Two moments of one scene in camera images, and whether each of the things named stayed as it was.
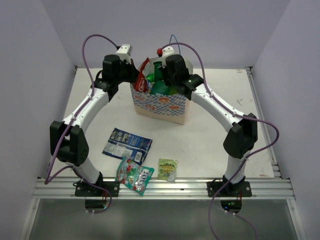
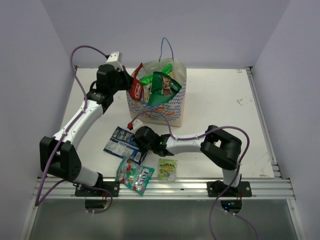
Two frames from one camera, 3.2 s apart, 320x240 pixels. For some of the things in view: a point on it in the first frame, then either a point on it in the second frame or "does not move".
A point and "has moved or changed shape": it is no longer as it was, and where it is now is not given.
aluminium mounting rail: [54, 188] does not move
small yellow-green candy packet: [167, 169] does not move
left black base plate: [83, 189] does not move
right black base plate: [232, 189] does not move
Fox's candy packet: [133, 175] does not move
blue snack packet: [120, 144] does not move
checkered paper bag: [173, 108] has moved or changed shape
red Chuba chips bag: [141, 84] has moved or changed shape
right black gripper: [170, 85] → [142, 150]
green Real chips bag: [160, 86] has moved or changed shape
